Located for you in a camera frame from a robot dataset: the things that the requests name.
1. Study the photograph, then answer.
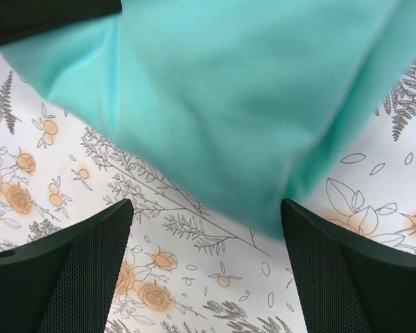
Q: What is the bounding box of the floral table mat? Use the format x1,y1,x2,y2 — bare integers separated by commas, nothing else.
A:
0,55,416,332

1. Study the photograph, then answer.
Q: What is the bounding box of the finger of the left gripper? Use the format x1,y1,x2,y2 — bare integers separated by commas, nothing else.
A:
0,0,122,46

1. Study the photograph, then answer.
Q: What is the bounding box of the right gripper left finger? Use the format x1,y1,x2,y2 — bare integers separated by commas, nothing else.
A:
0,199,134,332

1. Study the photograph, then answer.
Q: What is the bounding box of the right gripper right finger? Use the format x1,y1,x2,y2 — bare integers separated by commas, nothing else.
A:
281,199,416,332

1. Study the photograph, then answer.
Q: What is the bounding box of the teal t shirt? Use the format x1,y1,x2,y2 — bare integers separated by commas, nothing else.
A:
0,1,416,239

